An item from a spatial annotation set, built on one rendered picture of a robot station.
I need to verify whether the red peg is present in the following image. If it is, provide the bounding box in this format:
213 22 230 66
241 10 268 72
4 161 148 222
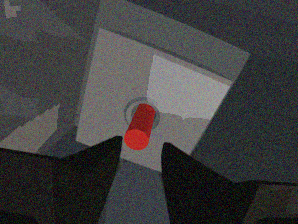
124 103 155 150

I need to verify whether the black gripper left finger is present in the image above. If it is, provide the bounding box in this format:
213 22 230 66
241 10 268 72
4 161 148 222
0 136 123 224

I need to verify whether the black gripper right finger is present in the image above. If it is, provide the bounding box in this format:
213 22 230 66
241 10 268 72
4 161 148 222
161 142 298 224

